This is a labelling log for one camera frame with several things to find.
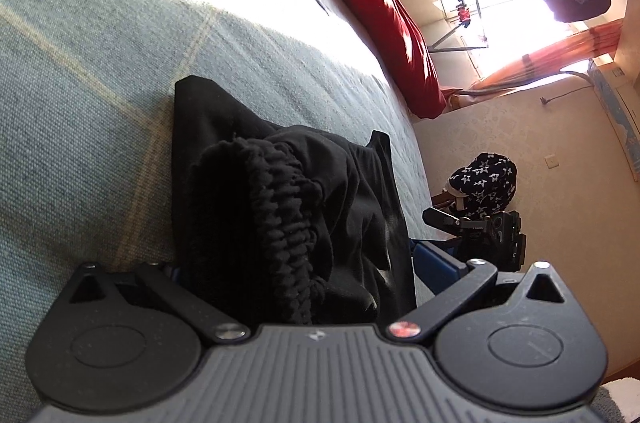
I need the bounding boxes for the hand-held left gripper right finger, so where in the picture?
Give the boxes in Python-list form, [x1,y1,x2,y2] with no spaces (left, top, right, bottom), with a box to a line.
[387,242,566,346]

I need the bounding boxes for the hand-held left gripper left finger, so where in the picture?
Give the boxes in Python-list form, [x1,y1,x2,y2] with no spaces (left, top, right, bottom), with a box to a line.
[70,262,250,345]

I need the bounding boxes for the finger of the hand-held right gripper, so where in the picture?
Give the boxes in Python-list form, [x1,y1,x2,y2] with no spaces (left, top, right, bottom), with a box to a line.
[422,208,461,231]

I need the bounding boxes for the black pants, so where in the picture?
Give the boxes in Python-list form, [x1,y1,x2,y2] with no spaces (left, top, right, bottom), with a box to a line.
[171,76,418,326]

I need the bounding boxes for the wooden chair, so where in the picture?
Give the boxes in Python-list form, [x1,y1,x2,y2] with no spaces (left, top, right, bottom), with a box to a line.
[432,188,466,215]

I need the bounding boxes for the dark star-print garment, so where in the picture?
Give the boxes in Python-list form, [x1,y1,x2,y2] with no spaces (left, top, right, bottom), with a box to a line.
[446,152,518,221]

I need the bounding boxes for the orange curtain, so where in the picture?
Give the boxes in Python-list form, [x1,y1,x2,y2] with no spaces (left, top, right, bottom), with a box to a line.
[440,20,626,111]

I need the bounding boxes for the red quilt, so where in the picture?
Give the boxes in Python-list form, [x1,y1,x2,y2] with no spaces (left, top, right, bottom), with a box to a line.
[270,0,447,120]

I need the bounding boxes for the wall plug with cord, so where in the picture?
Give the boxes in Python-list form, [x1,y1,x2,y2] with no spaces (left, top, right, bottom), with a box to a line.
[539,84,593,107]

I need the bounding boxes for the wall air conditioner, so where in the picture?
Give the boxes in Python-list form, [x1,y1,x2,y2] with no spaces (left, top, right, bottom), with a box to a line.
[587,58,640,181]

